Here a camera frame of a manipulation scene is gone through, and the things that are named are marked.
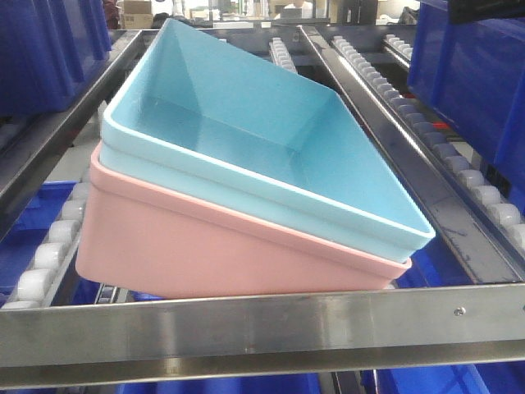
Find stainless steel shelf rack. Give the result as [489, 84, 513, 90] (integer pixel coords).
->
[1, 25, 524, 389]

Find blue crate on shelf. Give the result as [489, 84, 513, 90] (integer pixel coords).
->
[1, 1, 111, 117]
[408, 1, 524, 188]

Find white roller track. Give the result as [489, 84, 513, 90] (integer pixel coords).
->
[332, 35, 524, 252]

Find blue crate left on shelf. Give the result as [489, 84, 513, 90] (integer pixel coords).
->
[1, 1, 111, 117]

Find blue crate lower shelf left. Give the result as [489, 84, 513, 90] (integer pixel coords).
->
[1, 181, 98, 309]

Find pink plastic box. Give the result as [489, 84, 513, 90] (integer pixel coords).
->
[75, 152, 412, 299]

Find light blue plastic box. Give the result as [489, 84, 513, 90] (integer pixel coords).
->
[99, 20, 436, 262]

